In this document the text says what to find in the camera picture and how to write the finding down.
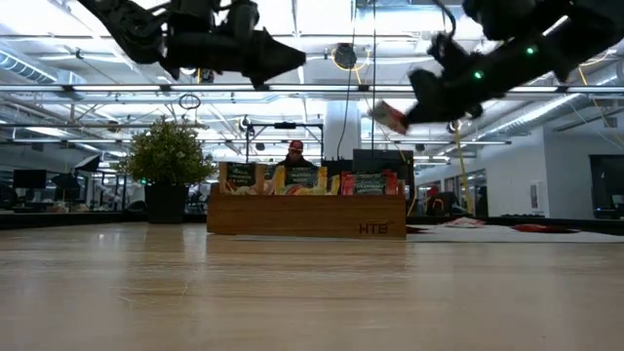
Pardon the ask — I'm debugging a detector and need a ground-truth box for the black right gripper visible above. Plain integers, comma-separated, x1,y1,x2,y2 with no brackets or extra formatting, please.
404,31,542,126

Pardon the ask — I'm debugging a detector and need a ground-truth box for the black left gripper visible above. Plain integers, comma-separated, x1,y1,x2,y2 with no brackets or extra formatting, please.
160,0,307,90

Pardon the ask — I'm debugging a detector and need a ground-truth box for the grey woven placemat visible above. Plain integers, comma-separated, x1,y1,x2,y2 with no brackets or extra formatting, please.
233,223,624,244

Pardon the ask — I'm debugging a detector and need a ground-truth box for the wooden three-compartment tea box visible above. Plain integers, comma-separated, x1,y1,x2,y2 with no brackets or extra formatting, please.
206,182,409,240

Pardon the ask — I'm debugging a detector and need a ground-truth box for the black monitor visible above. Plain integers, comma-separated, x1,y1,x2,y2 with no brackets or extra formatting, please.
320,159,355,177
12,169,49,192
352,148,416,216

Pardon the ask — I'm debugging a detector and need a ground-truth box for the person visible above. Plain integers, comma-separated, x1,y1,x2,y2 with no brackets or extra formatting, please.
276,139,318,170

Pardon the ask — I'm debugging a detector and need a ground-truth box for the green potted plant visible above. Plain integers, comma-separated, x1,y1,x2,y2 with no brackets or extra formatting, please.
124,118,215,225

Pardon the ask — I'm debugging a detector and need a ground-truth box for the black hanging cable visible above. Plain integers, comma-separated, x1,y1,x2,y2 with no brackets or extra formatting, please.
370,0,377,152

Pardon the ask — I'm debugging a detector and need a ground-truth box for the black ceiling cable reel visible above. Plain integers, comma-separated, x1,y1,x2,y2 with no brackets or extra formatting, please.
332,42,360,71
187,66,215,84

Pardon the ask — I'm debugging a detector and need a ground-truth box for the black camera rig frame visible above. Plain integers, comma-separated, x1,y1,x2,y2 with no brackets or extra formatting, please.
245,121,326,165

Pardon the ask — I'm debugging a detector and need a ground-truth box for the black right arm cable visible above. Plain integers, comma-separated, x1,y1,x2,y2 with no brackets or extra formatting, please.
431,0,459,40

